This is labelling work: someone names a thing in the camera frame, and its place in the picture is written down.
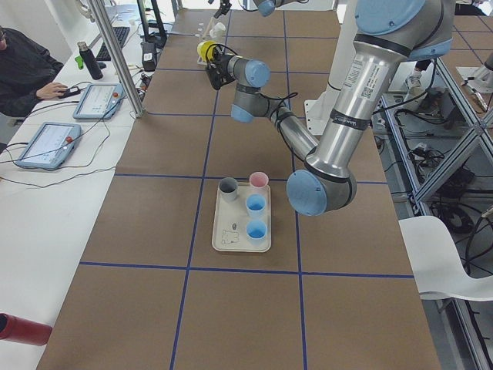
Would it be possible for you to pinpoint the white pedestal column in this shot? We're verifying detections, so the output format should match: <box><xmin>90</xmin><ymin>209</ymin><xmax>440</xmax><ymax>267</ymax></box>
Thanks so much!
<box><xmin>304</xmin><ymin>0</ymin><xmax>357</xmax><ymax>136</ymax></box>

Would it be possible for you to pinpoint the teach pendant near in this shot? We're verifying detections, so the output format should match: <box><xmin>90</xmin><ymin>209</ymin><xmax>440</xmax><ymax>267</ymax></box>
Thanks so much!
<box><xmin>14</xmin><ymin>122</ymin><xmax>82</xmax><ymax>170</ymax></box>

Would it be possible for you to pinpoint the seated person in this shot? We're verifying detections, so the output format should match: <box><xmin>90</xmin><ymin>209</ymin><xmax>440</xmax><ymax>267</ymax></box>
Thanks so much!
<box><xmin>1</xmin><ymin>28</ymin><xmax>68</xmax><ymax>117</ymax></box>

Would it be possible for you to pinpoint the pink cup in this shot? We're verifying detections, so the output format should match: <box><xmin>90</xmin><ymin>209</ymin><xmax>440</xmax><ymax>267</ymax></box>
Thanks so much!
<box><xmin>249</xmin><ymin>171</ymin><xmax>269</xmax><ymax>193</ymax></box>

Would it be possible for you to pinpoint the black keyboard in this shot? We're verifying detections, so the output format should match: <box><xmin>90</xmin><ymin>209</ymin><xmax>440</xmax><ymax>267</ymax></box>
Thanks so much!
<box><xmin>95</xmin><ymin>25</ymin><xmax>131</xmax><ymax>62</ymax></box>

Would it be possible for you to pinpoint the white wire cup rack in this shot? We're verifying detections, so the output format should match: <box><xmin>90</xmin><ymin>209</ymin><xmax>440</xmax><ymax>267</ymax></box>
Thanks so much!
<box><xmin>197</xmin><ymin>17</ymin><xmax>223</xmax><ymax>66</ymax></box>

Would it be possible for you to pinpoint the pale green cup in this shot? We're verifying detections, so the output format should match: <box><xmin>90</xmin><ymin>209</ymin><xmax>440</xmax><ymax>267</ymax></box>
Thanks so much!
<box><xmin>210</xmin><ymin>22</ymin><xmax>226</xmax><ymax>39</ymax></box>

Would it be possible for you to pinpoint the aluminium frame post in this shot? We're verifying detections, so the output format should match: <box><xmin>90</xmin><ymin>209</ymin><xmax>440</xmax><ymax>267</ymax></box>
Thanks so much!
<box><xmin>87</xmin><ymin>0</ymin><xmax>144</xmax><ymax>118</ymax></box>

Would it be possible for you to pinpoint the black water bottle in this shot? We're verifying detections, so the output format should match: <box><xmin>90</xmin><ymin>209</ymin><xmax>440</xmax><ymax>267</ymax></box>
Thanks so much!
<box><xmin>77</xmin><ymin>42</ymin><xmax>103</xmax><ymax>80</ymax></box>

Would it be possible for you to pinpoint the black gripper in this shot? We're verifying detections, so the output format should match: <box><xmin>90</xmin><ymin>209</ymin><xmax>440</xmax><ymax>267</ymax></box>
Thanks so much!
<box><xmin>206</xmin><ymin>52</ymin><xmax>235</xmax><ymax>91</ymax></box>

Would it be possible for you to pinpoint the red bottle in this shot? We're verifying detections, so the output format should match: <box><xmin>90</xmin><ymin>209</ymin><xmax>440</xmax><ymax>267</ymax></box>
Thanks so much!
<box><xmin>1</xmin><ymin>313</ymin><xmax>52</xmax><ymax>346</ymax></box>

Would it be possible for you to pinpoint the light blue cup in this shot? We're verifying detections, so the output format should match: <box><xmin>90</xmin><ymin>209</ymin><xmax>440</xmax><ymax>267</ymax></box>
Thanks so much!
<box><xmin>246</xmin><ymin>219</ymin><xmax>268</xmax><ymax>247</ymax></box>
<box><xmin>245</xmin><ymin>193</ymin><xmax>267</xmax><ymax>219</ymax></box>

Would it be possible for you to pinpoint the light blue cup far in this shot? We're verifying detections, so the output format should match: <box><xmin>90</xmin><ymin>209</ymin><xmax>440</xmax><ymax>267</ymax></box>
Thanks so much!
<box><xmin>246</xmin><ymin>219</ymin><xmax>268</xmax><ymax>247</ymax></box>

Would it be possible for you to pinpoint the black monitor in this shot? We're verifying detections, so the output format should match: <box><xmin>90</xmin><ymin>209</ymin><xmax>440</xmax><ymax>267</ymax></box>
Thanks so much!
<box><xmin>136</xmin><ymin>0</ymin><xmax>168</xmax><ymax>49</ymax></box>

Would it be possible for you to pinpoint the white chair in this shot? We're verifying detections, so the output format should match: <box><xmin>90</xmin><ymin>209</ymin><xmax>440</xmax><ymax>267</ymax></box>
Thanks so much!
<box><xmin>399</xmin><ymin>216</ymin><xmax>492</xmax><ymax>301</ymax></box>

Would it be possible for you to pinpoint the cream plastic tray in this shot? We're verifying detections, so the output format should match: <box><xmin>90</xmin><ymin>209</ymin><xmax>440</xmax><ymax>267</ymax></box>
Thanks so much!
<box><xmin>212</xmin><ymin>183</ymin><xmax>272</xmax><ymax>253</ymax></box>

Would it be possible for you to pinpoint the yellow cup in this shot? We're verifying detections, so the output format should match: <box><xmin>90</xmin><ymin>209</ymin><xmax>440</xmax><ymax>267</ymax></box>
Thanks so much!
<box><xmin>196</xmin><ymin>40</ymin><xmax>217</xmax><ymax>62</ymax></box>

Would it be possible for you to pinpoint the teach pendant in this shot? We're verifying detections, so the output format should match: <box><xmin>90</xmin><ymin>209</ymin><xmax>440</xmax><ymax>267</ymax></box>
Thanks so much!
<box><xmin>14</xmin><ymin>122</ymin><xmax>82</xmax><ymax>170</ymax></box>
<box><xmin>72</xmin><ymin>83</ymin><xmax>125</xmax><ymax>120</ymax></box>

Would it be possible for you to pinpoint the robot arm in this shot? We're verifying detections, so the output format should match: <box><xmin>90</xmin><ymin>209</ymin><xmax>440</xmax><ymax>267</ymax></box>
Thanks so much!
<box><xmin>197</xmin><ymin>1</ymin><xmax>455</xmax><ymax>216</ymax></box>
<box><xmin>253</xmin><ymin>0</ymin><xmax>305</xmax><ymax>17</ymax></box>

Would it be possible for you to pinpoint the light blue cup near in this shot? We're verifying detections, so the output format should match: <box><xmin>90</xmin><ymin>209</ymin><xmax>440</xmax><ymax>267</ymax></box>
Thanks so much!
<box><xmin>245</xmin><ymin>193</ymin><xmax>267</xmax><ymax>219</ymax></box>

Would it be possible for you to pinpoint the grey cup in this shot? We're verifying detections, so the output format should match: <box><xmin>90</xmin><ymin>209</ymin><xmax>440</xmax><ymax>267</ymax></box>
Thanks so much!
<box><xmin>218</xmin><ymin>177</ymin><xmax>238</xmax><ymax>202</ymax></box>

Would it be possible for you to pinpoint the teach pendant far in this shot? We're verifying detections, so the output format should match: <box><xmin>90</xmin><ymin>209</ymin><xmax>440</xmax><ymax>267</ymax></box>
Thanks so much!
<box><xmin>72</xmin><ymin>83</ymin><xmax>125</xmax><ymax>120</ymax></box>

